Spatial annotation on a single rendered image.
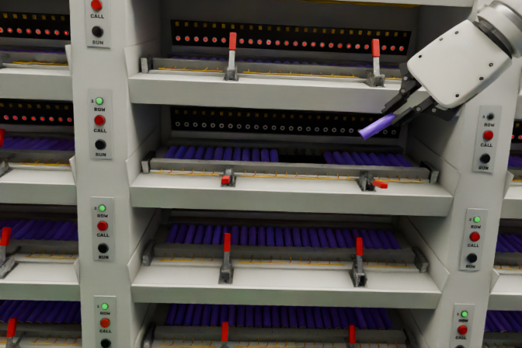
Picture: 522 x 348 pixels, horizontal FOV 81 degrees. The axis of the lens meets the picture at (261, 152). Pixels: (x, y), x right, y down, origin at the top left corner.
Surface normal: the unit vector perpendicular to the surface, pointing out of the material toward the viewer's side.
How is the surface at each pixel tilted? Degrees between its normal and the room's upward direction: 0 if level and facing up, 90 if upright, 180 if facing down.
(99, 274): 90
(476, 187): 90
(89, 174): 90
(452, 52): 84
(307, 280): 17
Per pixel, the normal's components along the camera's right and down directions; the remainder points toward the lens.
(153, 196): 0.01, 0.40
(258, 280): 0.04, -0.91
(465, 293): 0.03, 0.13
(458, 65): -0.64, -0.04
